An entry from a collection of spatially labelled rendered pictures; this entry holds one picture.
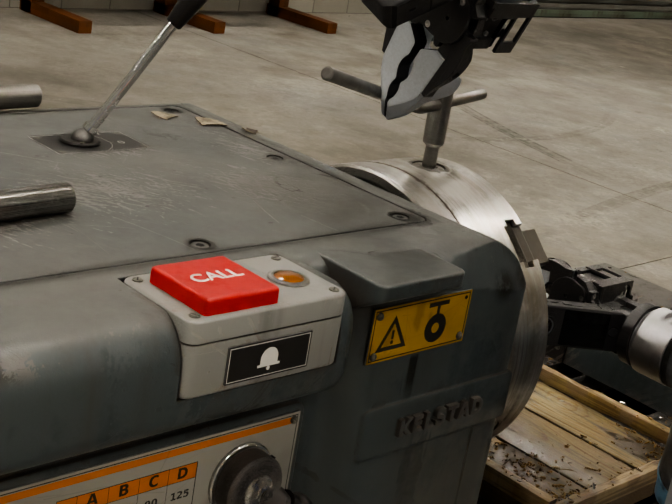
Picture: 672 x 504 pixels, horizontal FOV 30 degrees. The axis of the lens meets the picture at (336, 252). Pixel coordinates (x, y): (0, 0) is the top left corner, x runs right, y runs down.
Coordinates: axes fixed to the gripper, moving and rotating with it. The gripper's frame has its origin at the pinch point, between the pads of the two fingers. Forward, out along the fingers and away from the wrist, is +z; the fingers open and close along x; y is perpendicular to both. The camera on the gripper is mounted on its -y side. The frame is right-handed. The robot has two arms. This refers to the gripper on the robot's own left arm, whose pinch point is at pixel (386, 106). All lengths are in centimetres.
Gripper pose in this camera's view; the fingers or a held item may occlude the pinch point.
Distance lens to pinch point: 112.3
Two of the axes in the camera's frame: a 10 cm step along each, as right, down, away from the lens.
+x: -5.5, -7.0, 4.6
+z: -4.2, 7.1, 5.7
